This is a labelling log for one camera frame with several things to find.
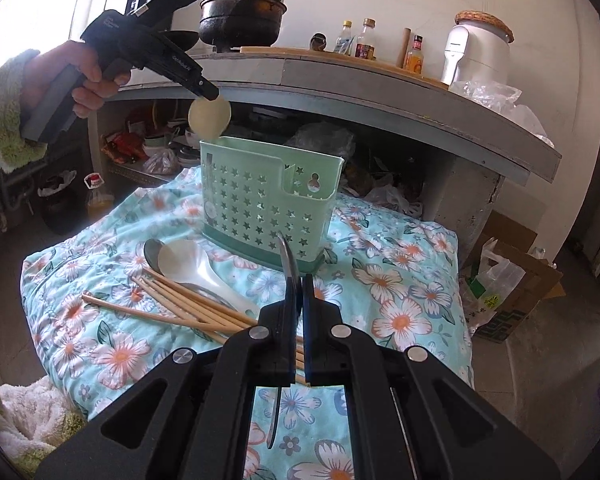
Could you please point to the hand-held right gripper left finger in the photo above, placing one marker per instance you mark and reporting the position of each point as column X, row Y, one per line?
column 292, row 305

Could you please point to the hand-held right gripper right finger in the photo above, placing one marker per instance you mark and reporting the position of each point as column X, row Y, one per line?
column 309, row 305

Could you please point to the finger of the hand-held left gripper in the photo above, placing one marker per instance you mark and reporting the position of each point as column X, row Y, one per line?
column 209, row 92

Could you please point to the small cream spoon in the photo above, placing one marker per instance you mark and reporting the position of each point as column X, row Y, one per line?
column 209, row 115

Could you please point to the green star-cut utensil holder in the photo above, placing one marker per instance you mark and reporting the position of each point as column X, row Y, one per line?
column 240, row 200

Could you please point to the white rice paddle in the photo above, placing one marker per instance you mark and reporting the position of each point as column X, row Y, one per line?
column 180, row 260

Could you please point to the person's left hand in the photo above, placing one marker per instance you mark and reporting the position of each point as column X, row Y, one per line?
column 55, row 57

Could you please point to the stacked bowls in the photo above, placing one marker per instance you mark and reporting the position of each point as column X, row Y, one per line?
column 180, row 147

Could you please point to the black cooking pot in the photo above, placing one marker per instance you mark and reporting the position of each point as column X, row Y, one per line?
column 240, row 25

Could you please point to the floral blue blanket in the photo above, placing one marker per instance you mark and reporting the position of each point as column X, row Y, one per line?
column 405, row 285

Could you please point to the red snack packets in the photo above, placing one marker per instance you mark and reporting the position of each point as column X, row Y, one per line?
column 125, row 147

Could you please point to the small dark jar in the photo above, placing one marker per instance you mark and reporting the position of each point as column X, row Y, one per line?
column 319, row 42

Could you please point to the crumpled clear plastic bag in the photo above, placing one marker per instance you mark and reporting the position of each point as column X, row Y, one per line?
column 325, row 140

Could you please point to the white plastic bag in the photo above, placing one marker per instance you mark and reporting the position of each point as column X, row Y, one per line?
column 395, row 200

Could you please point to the clear bottle yellow cap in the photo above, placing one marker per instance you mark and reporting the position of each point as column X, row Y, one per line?
column 345, row 40

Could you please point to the cooking oil bottle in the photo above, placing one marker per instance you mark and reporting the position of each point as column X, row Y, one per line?
column 98, row 200

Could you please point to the glass bottle dark label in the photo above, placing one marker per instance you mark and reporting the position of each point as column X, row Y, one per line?
column 365, row 42

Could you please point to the black pot with bag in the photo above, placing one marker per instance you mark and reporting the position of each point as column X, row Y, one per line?
column 60, row 205

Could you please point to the white green printed bag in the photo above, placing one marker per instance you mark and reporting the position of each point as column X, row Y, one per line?
column 490, row 290

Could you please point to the wooden rolling pin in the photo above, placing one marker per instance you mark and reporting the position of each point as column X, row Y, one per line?
column 404, row 47

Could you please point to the orange sauce bottle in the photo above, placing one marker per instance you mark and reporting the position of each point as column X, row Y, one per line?
column 414, row 57

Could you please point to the cardboard box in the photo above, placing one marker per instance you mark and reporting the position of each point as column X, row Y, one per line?
column 530, row 280

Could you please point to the white kitchen appliance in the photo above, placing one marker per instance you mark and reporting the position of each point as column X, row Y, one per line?
column 475, row 57

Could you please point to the clear plastic bags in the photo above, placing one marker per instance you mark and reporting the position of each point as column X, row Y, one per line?
column 500, row 100

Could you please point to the woven round lid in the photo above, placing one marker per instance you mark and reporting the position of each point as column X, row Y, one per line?
column 485, row 22

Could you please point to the fleece robe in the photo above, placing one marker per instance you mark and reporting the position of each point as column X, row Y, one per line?
column 25, row 420

